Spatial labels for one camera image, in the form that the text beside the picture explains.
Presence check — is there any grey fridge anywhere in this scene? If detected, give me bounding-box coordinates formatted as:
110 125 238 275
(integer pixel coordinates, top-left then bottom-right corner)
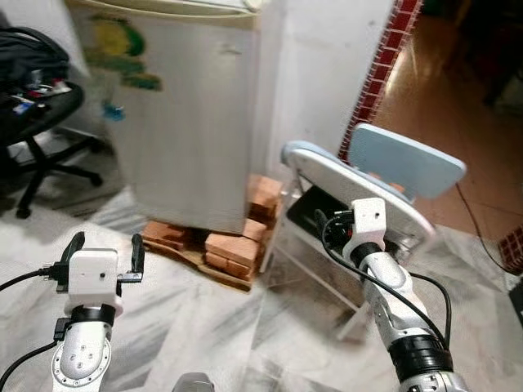
65 0 267 236

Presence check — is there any grey robot leg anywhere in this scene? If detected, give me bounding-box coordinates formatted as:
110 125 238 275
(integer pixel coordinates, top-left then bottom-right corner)
172 372 216 392

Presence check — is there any orange clay brick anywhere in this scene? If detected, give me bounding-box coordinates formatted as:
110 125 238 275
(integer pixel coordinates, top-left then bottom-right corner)
202 231 265 281
246 173 284 222
142 218 195 251

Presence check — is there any black office chair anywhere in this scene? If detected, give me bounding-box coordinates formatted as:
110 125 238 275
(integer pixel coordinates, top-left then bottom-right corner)
0 27 106 221

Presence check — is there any yellow green fridge sticker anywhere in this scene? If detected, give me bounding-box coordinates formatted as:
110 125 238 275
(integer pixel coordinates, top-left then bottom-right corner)
85 15 163 92

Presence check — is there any black bag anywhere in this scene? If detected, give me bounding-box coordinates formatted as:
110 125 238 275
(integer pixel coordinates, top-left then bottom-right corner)
0 27 72 84

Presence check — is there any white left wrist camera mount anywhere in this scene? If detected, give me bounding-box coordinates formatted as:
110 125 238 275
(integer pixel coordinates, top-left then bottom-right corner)
65 247 124 319

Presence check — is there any black box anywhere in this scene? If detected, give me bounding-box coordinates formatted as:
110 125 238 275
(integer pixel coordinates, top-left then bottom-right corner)
285 186 387 247

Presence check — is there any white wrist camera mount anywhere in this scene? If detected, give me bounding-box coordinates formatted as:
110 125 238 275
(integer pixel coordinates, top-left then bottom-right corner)
346 197 388 251
65 247 124 319

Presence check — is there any black floor object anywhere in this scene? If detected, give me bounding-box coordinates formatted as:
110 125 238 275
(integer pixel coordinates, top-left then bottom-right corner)
510 282 523 321

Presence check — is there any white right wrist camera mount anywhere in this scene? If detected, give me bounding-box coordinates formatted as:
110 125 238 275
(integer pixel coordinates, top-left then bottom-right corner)
346 197 388 251

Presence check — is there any light blue plastic chair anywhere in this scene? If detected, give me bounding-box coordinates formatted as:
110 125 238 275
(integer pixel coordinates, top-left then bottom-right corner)
260 122 467 342

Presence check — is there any brown wooden board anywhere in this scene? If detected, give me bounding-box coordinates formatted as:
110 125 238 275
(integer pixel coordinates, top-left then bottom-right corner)
140 237 257 293

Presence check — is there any thin black floor cable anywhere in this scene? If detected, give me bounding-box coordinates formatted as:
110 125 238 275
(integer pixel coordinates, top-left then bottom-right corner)
453 181 512 277

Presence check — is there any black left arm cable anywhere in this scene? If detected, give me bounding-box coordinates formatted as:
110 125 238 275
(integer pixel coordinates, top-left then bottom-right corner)
0 261 71 390

